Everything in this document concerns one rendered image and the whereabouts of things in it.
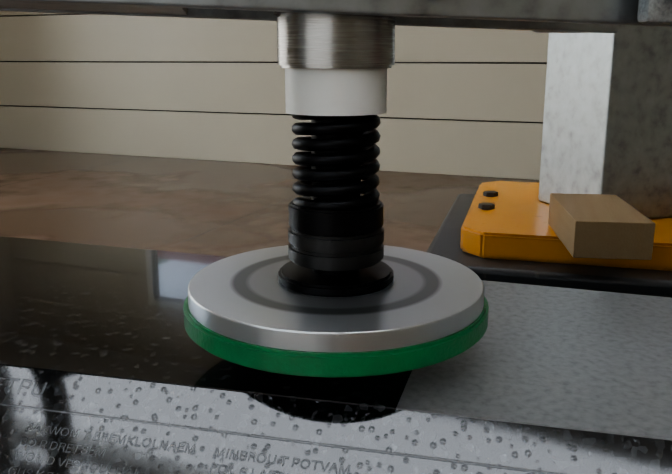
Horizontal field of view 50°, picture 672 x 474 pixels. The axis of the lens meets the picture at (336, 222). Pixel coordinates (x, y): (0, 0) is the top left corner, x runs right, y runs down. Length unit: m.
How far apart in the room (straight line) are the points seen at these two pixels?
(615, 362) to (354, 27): 0.30
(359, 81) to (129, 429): 0.27
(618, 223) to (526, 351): 0.46
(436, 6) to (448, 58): 6.12
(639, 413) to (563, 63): 0.89
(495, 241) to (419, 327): 0.67
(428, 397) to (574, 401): 0.09
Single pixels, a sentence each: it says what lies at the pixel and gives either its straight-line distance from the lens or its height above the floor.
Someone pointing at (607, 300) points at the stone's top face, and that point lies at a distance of 0.70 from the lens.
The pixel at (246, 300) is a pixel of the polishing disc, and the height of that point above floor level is 0.88.
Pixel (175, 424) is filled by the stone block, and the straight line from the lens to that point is 0.50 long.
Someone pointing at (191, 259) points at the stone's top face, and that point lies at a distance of 0.80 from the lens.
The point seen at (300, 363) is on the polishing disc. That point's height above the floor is 0.86.
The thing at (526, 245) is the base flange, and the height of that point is 0.76.
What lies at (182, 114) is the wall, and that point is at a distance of 7.73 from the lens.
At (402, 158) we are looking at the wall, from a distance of 6.74.
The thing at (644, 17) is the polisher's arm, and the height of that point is 1.06.
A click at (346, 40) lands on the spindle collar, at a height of 1.05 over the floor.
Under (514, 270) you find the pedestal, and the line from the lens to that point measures 1.07.
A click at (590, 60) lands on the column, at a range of 1.24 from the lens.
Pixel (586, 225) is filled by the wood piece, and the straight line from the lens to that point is 0.99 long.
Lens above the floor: 1.04
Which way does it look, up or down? 13 degrees down
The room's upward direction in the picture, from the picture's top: straight up
